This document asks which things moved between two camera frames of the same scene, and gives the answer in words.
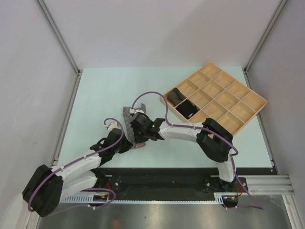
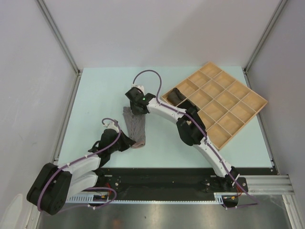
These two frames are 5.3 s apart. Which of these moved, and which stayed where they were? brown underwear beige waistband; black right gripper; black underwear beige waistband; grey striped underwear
Moved: black right gripper
Stayed: black underwear beige waistband; brown underwear beige waistband; grey striped underwear
